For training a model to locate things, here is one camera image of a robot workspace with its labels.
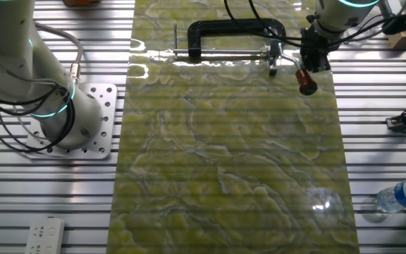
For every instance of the large pale wooden block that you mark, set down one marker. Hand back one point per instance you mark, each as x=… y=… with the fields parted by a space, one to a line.
x=402 y=40

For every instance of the clear water bottle blue cap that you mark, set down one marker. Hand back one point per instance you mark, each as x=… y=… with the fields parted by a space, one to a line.
x=400 y=195

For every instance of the metal lever with red knob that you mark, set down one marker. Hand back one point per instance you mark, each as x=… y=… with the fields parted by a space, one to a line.
x=306 y=83

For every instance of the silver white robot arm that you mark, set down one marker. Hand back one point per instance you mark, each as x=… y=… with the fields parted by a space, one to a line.
x=5 y=53

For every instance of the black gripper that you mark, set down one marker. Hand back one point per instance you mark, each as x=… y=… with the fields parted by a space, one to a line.
x=315 y=46

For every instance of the black C-clamp with steel screw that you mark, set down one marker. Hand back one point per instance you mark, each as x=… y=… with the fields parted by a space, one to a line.
x=231 y=25

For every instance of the grey metal lever base housing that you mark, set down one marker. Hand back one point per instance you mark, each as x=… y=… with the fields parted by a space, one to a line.
x=273 y=60

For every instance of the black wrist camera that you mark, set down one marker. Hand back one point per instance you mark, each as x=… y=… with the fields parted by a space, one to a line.
x=397 y=24

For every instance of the silver robot mounting plate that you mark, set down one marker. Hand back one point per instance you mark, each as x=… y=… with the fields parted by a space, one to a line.
x=101 y=106

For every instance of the green marble pattern mat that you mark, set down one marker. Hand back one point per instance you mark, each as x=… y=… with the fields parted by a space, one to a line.
x=206 y=158

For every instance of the white power strip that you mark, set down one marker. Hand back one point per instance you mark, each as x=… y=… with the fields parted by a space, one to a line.
x=44 y=236

